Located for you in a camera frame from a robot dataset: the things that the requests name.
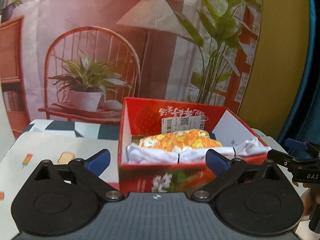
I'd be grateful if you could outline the white cloth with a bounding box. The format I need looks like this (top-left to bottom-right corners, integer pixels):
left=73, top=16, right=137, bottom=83
left=126, top=137, right=271, bottom=165

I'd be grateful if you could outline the orange floral oven mitt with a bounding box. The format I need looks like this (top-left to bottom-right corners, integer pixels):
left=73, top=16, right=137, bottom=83
left=139, top=129, right=223, bottom=153

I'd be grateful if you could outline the red strawberry cardboard box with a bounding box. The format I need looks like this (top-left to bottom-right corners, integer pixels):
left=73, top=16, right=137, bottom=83
left=118, top=98, right=269, bottom=193

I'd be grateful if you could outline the printed living room backdrop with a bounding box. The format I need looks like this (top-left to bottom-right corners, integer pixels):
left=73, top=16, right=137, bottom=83
left=1, top=0, right=262, bottom=137

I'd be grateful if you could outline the person's right hand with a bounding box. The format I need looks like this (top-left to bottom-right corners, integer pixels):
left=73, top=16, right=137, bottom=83
left=300, top=183, right=319, bottom=216

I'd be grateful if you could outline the blue curtain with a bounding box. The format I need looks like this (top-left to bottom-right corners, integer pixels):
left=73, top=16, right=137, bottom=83
left=277, top=0, right=319, bottom=159

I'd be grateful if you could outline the white patterned table mat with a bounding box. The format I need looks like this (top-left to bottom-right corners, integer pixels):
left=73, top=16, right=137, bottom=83
left=0, top=119, right=311, bottom=240

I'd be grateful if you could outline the yellow wooden board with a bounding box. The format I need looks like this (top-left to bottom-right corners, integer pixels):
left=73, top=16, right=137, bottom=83
left=238, top=0, right=309, bottom=139

